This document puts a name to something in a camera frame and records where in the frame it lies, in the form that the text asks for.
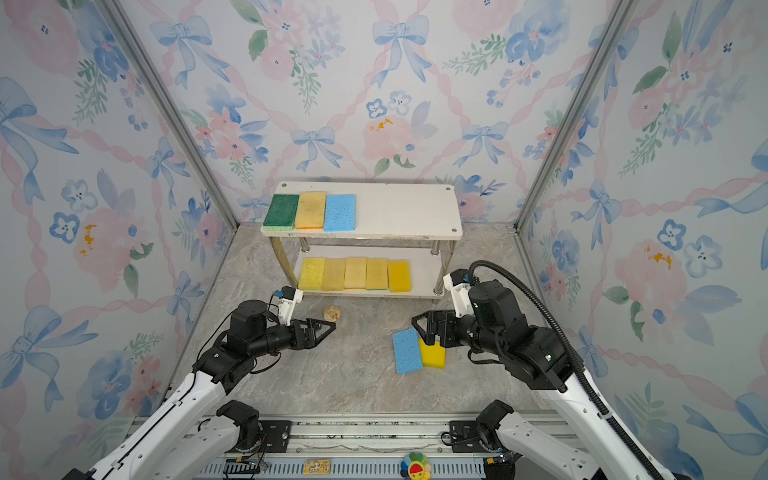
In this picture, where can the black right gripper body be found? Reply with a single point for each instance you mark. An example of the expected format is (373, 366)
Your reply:
(468, 331)

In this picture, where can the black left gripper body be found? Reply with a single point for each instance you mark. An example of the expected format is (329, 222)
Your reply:
(277, 339)

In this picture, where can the bright yellow foam sponge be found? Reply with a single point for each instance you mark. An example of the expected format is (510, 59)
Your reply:
(432, 356)

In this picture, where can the blue sponge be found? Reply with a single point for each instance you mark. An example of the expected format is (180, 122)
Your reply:
(340, 213)
(407, 351)

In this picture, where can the bright yellow cellulose sponge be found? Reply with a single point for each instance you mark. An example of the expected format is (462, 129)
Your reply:
(312, 274)

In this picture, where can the pale yellow sponge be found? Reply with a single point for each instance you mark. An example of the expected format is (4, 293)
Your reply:
(333, 275)
(310, 214)

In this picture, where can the yellow green-backed sponge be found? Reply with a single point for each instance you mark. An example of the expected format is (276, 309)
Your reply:
(377, 274)

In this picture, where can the yellow orange-backed sponge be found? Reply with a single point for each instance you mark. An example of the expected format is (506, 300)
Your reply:
(355, 277)

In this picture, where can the green scouring sponge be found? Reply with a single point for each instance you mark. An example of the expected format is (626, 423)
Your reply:
(281, 213)

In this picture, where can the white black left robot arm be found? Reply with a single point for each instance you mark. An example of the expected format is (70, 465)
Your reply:
(198, 422)

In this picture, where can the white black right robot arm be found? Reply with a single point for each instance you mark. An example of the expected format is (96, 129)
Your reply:
(611, 450)

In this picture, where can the white two-tier metal shelf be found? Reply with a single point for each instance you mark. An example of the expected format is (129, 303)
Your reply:
(419, 223)

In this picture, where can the small yellow tag board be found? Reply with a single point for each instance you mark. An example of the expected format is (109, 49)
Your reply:
(313, 467)

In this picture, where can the colourful round toy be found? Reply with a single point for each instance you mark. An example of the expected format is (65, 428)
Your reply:
(415, 466)

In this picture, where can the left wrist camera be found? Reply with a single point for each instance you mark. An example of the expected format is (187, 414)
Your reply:
(286, 300)

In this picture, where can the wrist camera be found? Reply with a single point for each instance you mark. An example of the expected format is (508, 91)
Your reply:
(457, 284)
(286, 300)

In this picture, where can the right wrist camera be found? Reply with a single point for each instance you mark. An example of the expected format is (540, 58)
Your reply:
(457, 284)

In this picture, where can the aluminium right corner post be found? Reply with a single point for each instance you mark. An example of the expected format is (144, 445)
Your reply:
(608, 41)

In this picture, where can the aluminium corner post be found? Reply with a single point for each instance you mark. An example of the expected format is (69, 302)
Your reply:
(127, 36)
(608, 41)

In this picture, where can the aluminium left corner post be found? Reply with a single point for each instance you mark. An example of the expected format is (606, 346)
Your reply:
(127, 36)

